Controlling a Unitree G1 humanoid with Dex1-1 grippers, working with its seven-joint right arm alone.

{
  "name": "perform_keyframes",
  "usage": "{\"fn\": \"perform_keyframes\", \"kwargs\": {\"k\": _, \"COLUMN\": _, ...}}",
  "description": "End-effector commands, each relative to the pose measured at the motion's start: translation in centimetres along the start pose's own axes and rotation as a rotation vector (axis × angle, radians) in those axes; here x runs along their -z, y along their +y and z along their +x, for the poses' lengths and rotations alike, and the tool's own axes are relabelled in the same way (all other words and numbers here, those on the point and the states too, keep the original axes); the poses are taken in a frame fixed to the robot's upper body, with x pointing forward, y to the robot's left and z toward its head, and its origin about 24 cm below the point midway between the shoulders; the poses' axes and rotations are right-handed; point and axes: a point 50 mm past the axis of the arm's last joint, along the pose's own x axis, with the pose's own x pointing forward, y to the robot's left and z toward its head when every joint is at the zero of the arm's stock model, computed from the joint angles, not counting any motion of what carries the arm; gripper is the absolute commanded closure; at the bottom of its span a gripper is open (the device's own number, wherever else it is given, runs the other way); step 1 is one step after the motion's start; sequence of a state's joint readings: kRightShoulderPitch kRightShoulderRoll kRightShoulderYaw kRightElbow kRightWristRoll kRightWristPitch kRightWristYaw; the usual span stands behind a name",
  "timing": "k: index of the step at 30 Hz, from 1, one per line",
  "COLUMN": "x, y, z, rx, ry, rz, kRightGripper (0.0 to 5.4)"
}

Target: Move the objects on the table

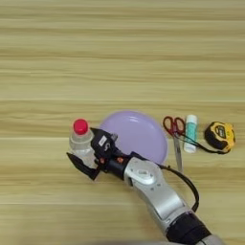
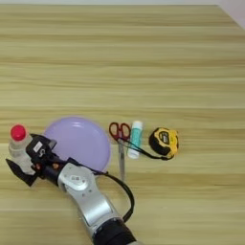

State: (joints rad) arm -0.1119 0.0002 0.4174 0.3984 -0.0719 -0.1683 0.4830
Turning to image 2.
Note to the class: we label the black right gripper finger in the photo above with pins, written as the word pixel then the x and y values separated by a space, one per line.
pixel 52 143
pixel 20 172

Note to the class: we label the purple round plate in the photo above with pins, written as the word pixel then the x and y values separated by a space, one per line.
pixel 83 140

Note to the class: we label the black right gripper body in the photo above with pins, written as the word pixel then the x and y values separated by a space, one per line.
pixel 49 167

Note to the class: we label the clear bottle red cap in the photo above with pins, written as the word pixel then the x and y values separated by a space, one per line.
pixel 19 150

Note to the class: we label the yellow black tape measure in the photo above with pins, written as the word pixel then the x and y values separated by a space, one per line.
pixel 166 142

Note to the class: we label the teal white glue stick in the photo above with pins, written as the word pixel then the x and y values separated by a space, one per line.
pixel 135 140

